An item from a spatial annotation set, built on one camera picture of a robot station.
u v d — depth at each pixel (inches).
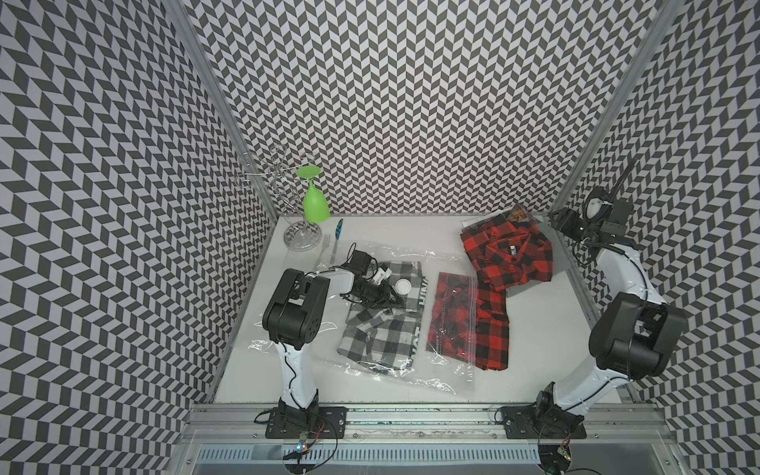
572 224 30.3
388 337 33.8
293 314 20.4
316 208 36.1
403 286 37.1
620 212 25.6
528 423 28.9
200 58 30.5
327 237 43.6
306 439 26.4
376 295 33.6
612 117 33.4
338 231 45.3
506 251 38.1
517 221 41.7
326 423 28.8
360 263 32.5
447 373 31.1
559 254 37.5
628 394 31.9
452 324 34.1
